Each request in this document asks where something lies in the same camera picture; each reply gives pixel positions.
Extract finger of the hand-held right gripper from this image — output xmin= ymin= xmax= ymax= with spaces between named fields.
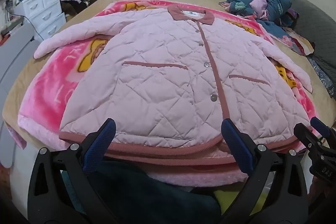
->
xmin=293 ymin=123 xmax=325 ymax=153
xmin=310 ymin=117 xmax=331 ymax=137

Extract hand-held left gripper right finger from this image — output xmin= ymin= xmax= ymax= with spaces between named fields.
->
xmin=221 ymin=118 xmax=309 ymax=224

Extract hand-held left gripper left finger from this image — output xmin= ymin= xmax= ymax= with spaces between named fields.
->
xmin=28 ymin=118 xmax=117 ymax=224

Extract pink quilted jacket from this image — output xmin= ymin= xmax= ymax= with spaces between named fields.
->
xmin=34 ymin=5 xmax=313 ymax=173

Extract pile of dark clothes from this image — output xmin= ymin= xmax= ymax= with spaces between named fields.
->
xmin=60 ymin=0 xmax=89 ymax=19

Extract person's yellow-green top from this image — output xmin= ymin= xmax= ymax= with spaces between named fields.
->
xmin=214 ymin=189 xmax=248 ymax=215

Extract person's dark teal trousers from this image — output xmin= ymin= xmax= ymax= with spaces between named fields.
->
xmin=62 ymin=160 xmax=222 ymax=224

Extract pink printed blanket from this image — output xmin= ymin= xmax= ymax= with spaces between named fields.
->
xmin=17 ymin=0 xmax=319 ymax=188

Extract red cream printed cloth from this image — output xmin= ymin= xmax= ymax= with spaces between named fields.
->
xmin=282 ymin=27 xmax=315 ymax=56

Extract grey quilted headboard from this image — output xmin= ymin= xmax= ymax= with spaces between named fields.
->
xmin=278 ymin=0 xmax=336 ymax=77

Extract bed with beige bedspread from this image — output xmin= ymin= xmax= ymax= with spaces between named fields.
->
xmin=0 ymin=0 xmax=336 ymax=169

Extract purple striped cloth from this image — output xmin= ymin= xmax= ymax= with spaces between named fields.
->
xmin=287 ymin=7 xmax=300 ymax=28

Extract grey furniture panel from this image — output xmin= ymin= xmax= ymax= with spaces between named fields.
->
xmin=0 ymin=23 xmax=40 ymax=167

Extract blue flamingo print quilt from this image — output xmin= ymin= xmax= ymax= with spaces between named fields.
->
xmin=219 ymin=0 xmax=315 ymax=56

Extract white drawer cabinet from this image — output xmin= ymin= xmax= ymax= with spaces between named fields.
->
xmin=14 ymin=0 xmax=67 ymax=41

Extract pile of desk clutter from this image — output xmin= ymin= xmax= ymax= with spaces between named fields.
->
xmin=0 ymin=0 xmax=25 ymax=37

